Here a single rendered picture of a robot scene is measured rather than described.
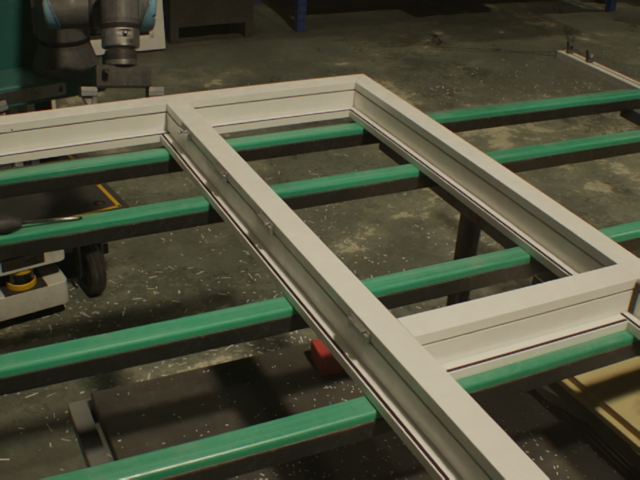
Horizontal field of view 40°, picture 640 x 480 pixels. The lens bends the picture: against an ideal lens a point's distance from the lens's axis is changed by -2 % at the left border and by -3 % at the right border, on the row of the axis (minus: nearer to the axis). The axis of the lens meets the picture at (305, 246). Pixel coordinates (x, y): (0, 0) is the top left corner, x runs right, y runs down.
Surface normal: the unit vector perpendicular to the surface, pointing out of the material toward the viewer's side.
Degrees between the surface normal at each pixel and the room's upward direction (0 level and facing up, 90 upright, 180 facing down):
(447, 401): 0
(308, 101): 90
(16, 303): 90
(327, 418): 0
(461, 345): 90
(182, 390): 0
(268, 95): 90
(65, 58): 70
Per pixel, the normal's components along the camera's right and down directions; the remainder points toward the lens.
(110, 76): 0.44, 0.07
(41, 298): 0.55, 0.44
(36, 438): 0.05, -0.87
